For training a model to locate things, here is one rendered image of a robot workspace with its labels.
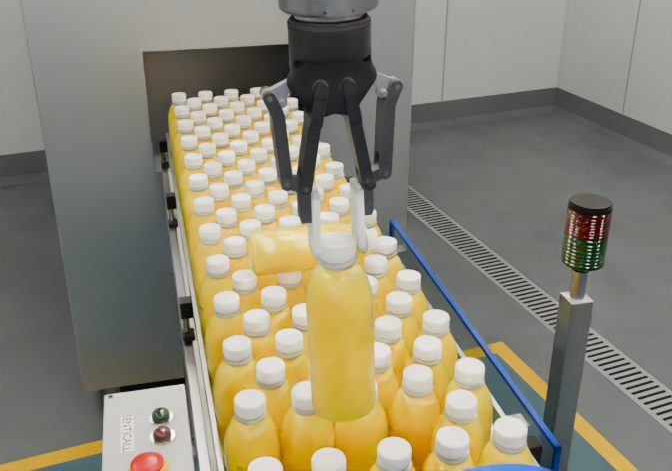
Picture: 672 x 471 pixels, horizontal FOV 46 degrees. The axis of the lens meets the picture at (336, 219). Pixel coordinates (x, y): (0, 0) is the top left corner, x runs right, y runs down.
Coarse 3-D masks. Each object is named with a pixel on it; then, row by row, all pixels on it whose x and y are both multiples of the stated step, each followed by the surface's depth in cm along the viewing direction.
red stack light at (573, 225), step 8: (568, 208) 116; (568, 216) 116; (576, 216) 114; (584, 216) 113; (592, 216) 113; (600, 216) 113; (608, 216) 114; (568, 224) 116; (576, 224) 115; (584, 224) 114; (592, 224) 114; (600, 224) 114; (608, 224) 114; (568, 232) 116; (576, 232) 115; (584, 232) 114; (592, 232) 114; (600, 232) 114; (608, 232) 115; (592, 240) 115
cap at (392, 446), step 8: (384, 440) 92; (392, 440) 92; (400, 440) 92; (384, 448) 90; (392, 448) 90; (400, 448) 90; (408, 448) 90; (384, 456) 89; (392, 456) 89; (400, 456) 89; (408, 456) 90; (384, 464) 90; (392, 464) 89; (400, 464) 89; (408, 464) 90
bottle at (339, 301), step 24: (336, 264) 80; (312, 288) 81; (336, 288) 80; (360, 288) 81; (312, 312) 82; (336, 312) 80; (360, 312) 81; (312, 336) 83; (336, 336) 81; (360, 336) 82; (312, 360) 85; (336, 360) 82; (360, 360) 83; (312, 384) 86; (336, 384) 84; (360, 384) 84; (336, 408) 85; (360, 408) 86
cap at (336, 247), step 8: (336, 232) 82; (344, 232) 82; (328, 240) 81; (336, 240) 80; (344, 240) 80; (352, 240) 80; (328, 248) 79; (336, 248) 79; (344, 248) 79; (352, 248) 80; (328, 256) 80; (336, 256) 79; (344, 256) 79; (352, 256) 80
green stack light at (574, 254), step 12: (564, 240) 118; (576, 240) 115; (600, 240) 115; (564, 252) 118; (576, 252) 116; (588, 252) 115; (600, 252) 116; (564, 264) 118; (576, 264) 117; (588, 264) 116; (600, 264) 117
